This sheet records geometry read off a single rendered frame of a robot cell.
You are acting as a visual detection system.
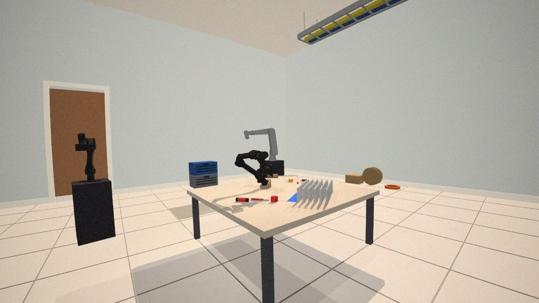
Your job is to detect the red-handled screwdriver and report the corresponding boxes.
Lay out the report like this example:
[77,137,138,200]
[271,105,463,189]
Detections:
[235,197,253,202]

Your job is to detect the blue flat strip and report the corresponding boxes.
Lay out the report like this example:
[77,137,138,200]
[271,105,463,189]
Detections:
[287,193,297,202]

